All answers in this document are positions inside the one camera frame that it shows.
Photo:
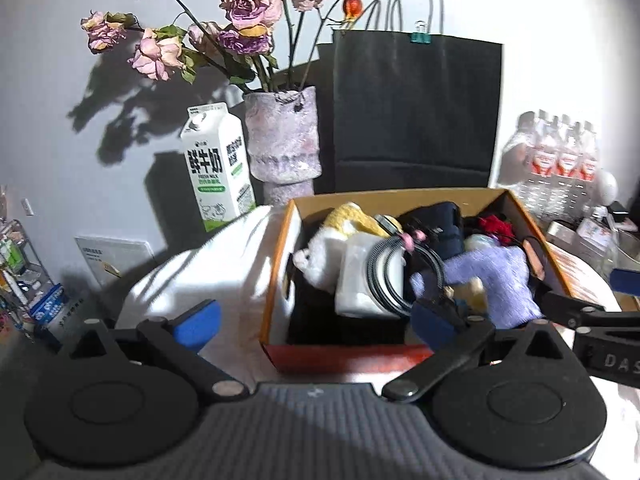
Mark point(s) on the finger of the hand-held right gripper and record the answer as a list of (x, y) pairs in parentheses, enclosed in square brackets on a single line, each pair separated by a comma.
[(575, 310), (625, 281)]

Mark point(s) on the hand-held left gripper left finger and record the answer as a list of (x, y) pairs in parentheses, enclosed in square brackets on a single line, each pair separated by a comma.
[(200, 322)]

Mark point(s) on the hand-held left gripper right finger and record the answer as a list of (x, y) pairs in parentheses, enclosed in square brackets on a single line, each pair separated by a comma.
[(432, 322)]

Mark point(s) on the purple cloth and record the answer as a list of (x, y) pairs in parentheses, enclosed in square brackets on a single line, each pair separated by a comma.
[(485, 280)]

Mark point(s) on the orange cardboard box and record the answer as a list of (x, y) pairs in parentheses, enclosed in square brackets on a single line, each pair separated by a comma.
[(350, 356)]

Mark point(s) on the red rose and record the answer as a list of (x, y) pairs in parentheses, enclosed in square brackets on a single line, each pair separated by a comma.
[(495, 225)]

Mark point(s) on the clear plastic container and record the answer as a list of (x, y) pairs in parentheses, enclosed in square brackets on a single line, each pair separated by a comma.
[(627, 255)]

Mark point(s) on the tan wooden toy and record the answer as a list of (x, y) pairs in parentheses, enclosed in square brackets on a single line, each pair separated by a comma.
[(472, 290)]

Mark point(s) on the white cloth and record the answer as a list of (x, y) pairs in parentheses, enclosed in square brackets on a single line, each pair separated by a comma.
[(200, 270)]

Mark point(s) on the cartoon print tissue pack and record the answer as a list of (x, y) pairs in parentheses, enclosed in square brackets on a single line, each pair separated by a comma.
[(595, 230)]

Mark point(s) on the metal tin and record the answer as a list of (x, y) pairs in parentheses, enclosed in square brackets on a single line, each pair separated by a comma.
[(562, 232)]

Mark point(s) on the white plastic container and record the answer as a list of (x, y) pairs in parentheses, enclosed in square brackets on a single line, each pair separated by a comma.
[(352, 280)]

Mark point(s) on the white round device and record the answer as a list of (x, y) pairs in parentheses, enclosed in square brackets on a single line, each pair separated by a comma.
[(607, 185)]

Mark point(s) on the black pouch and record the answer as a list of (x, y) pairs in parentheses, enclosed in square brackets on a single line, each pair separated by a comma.
[(442, 225)]

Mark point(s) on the white flat box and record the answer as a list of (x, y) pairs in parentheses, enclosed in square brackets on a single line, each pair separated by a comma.
[(115, 255)]

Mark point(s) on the yellow and white plush toy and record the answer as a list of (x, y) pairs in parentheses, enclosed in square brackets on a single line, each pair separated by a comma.
[(325, 255)]

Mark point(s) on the pack of clear water bottles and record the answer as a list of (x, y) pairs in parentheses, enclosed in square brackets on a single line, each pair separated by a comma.
[(555, 160)]

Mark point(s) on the white milk carton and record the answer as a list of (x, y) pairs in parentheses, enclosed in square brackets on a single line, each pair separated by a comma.
[(215, 170)]

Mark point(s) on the blue tissue pack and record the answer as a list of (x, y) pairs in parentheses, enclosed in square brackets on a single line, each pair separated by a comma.
[(47, 305)]

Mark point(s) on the grey stone vase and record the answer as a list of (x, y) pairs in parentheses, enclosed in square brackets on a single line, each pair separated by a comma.
[(282, 135)]

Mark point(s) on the black paper bag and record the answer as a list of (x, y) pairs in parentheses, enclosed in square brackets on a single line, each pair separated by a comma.
[(415, 110)]

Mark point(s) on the green binder clip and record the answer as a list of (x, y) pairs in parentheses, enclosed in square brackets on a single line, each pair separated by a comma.
[(420, 37)]

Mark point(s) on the dried pink rose bouquet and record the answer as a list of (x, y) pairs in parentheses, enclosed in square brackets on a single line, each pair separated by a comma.
[(245, 2)]

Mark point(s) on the orange bird ornament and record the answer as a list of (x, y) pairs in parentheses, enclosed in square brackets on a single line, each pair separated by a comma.
[(352, 5)]

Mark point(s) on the white wall switch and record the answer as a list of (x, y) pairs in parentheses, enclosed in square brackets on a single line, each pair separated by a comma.
[(27, 207)]

